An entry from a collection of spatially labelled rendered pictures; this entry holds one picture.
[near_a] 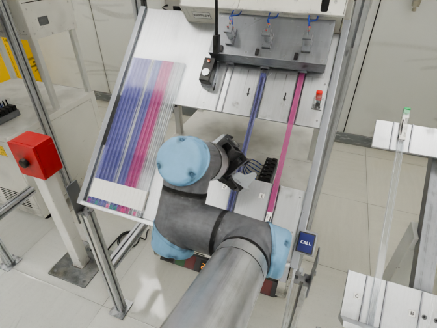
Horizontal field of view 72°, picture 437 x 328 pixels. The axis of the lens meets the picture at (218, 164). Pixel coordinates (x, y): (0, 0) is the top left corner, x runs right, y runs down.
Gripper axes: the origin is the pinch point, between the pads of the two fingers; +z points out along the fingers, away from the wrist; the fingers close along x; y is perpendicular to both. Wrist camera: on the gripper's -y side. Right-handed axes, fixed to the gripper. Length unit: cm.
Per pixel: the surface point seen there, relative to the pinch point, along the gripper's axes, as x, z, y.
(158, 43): 51, 16, 4
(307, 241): -26.5, 1.8, 3.7
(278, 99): 8.3, 13.6, 21.4
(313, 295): -62, 79, -23
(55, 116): 98, 62, -74
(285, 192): -14.1, 8.4, 6.4
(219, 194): -3.1, 7.4, -8.6
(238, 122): 29, 82, 3
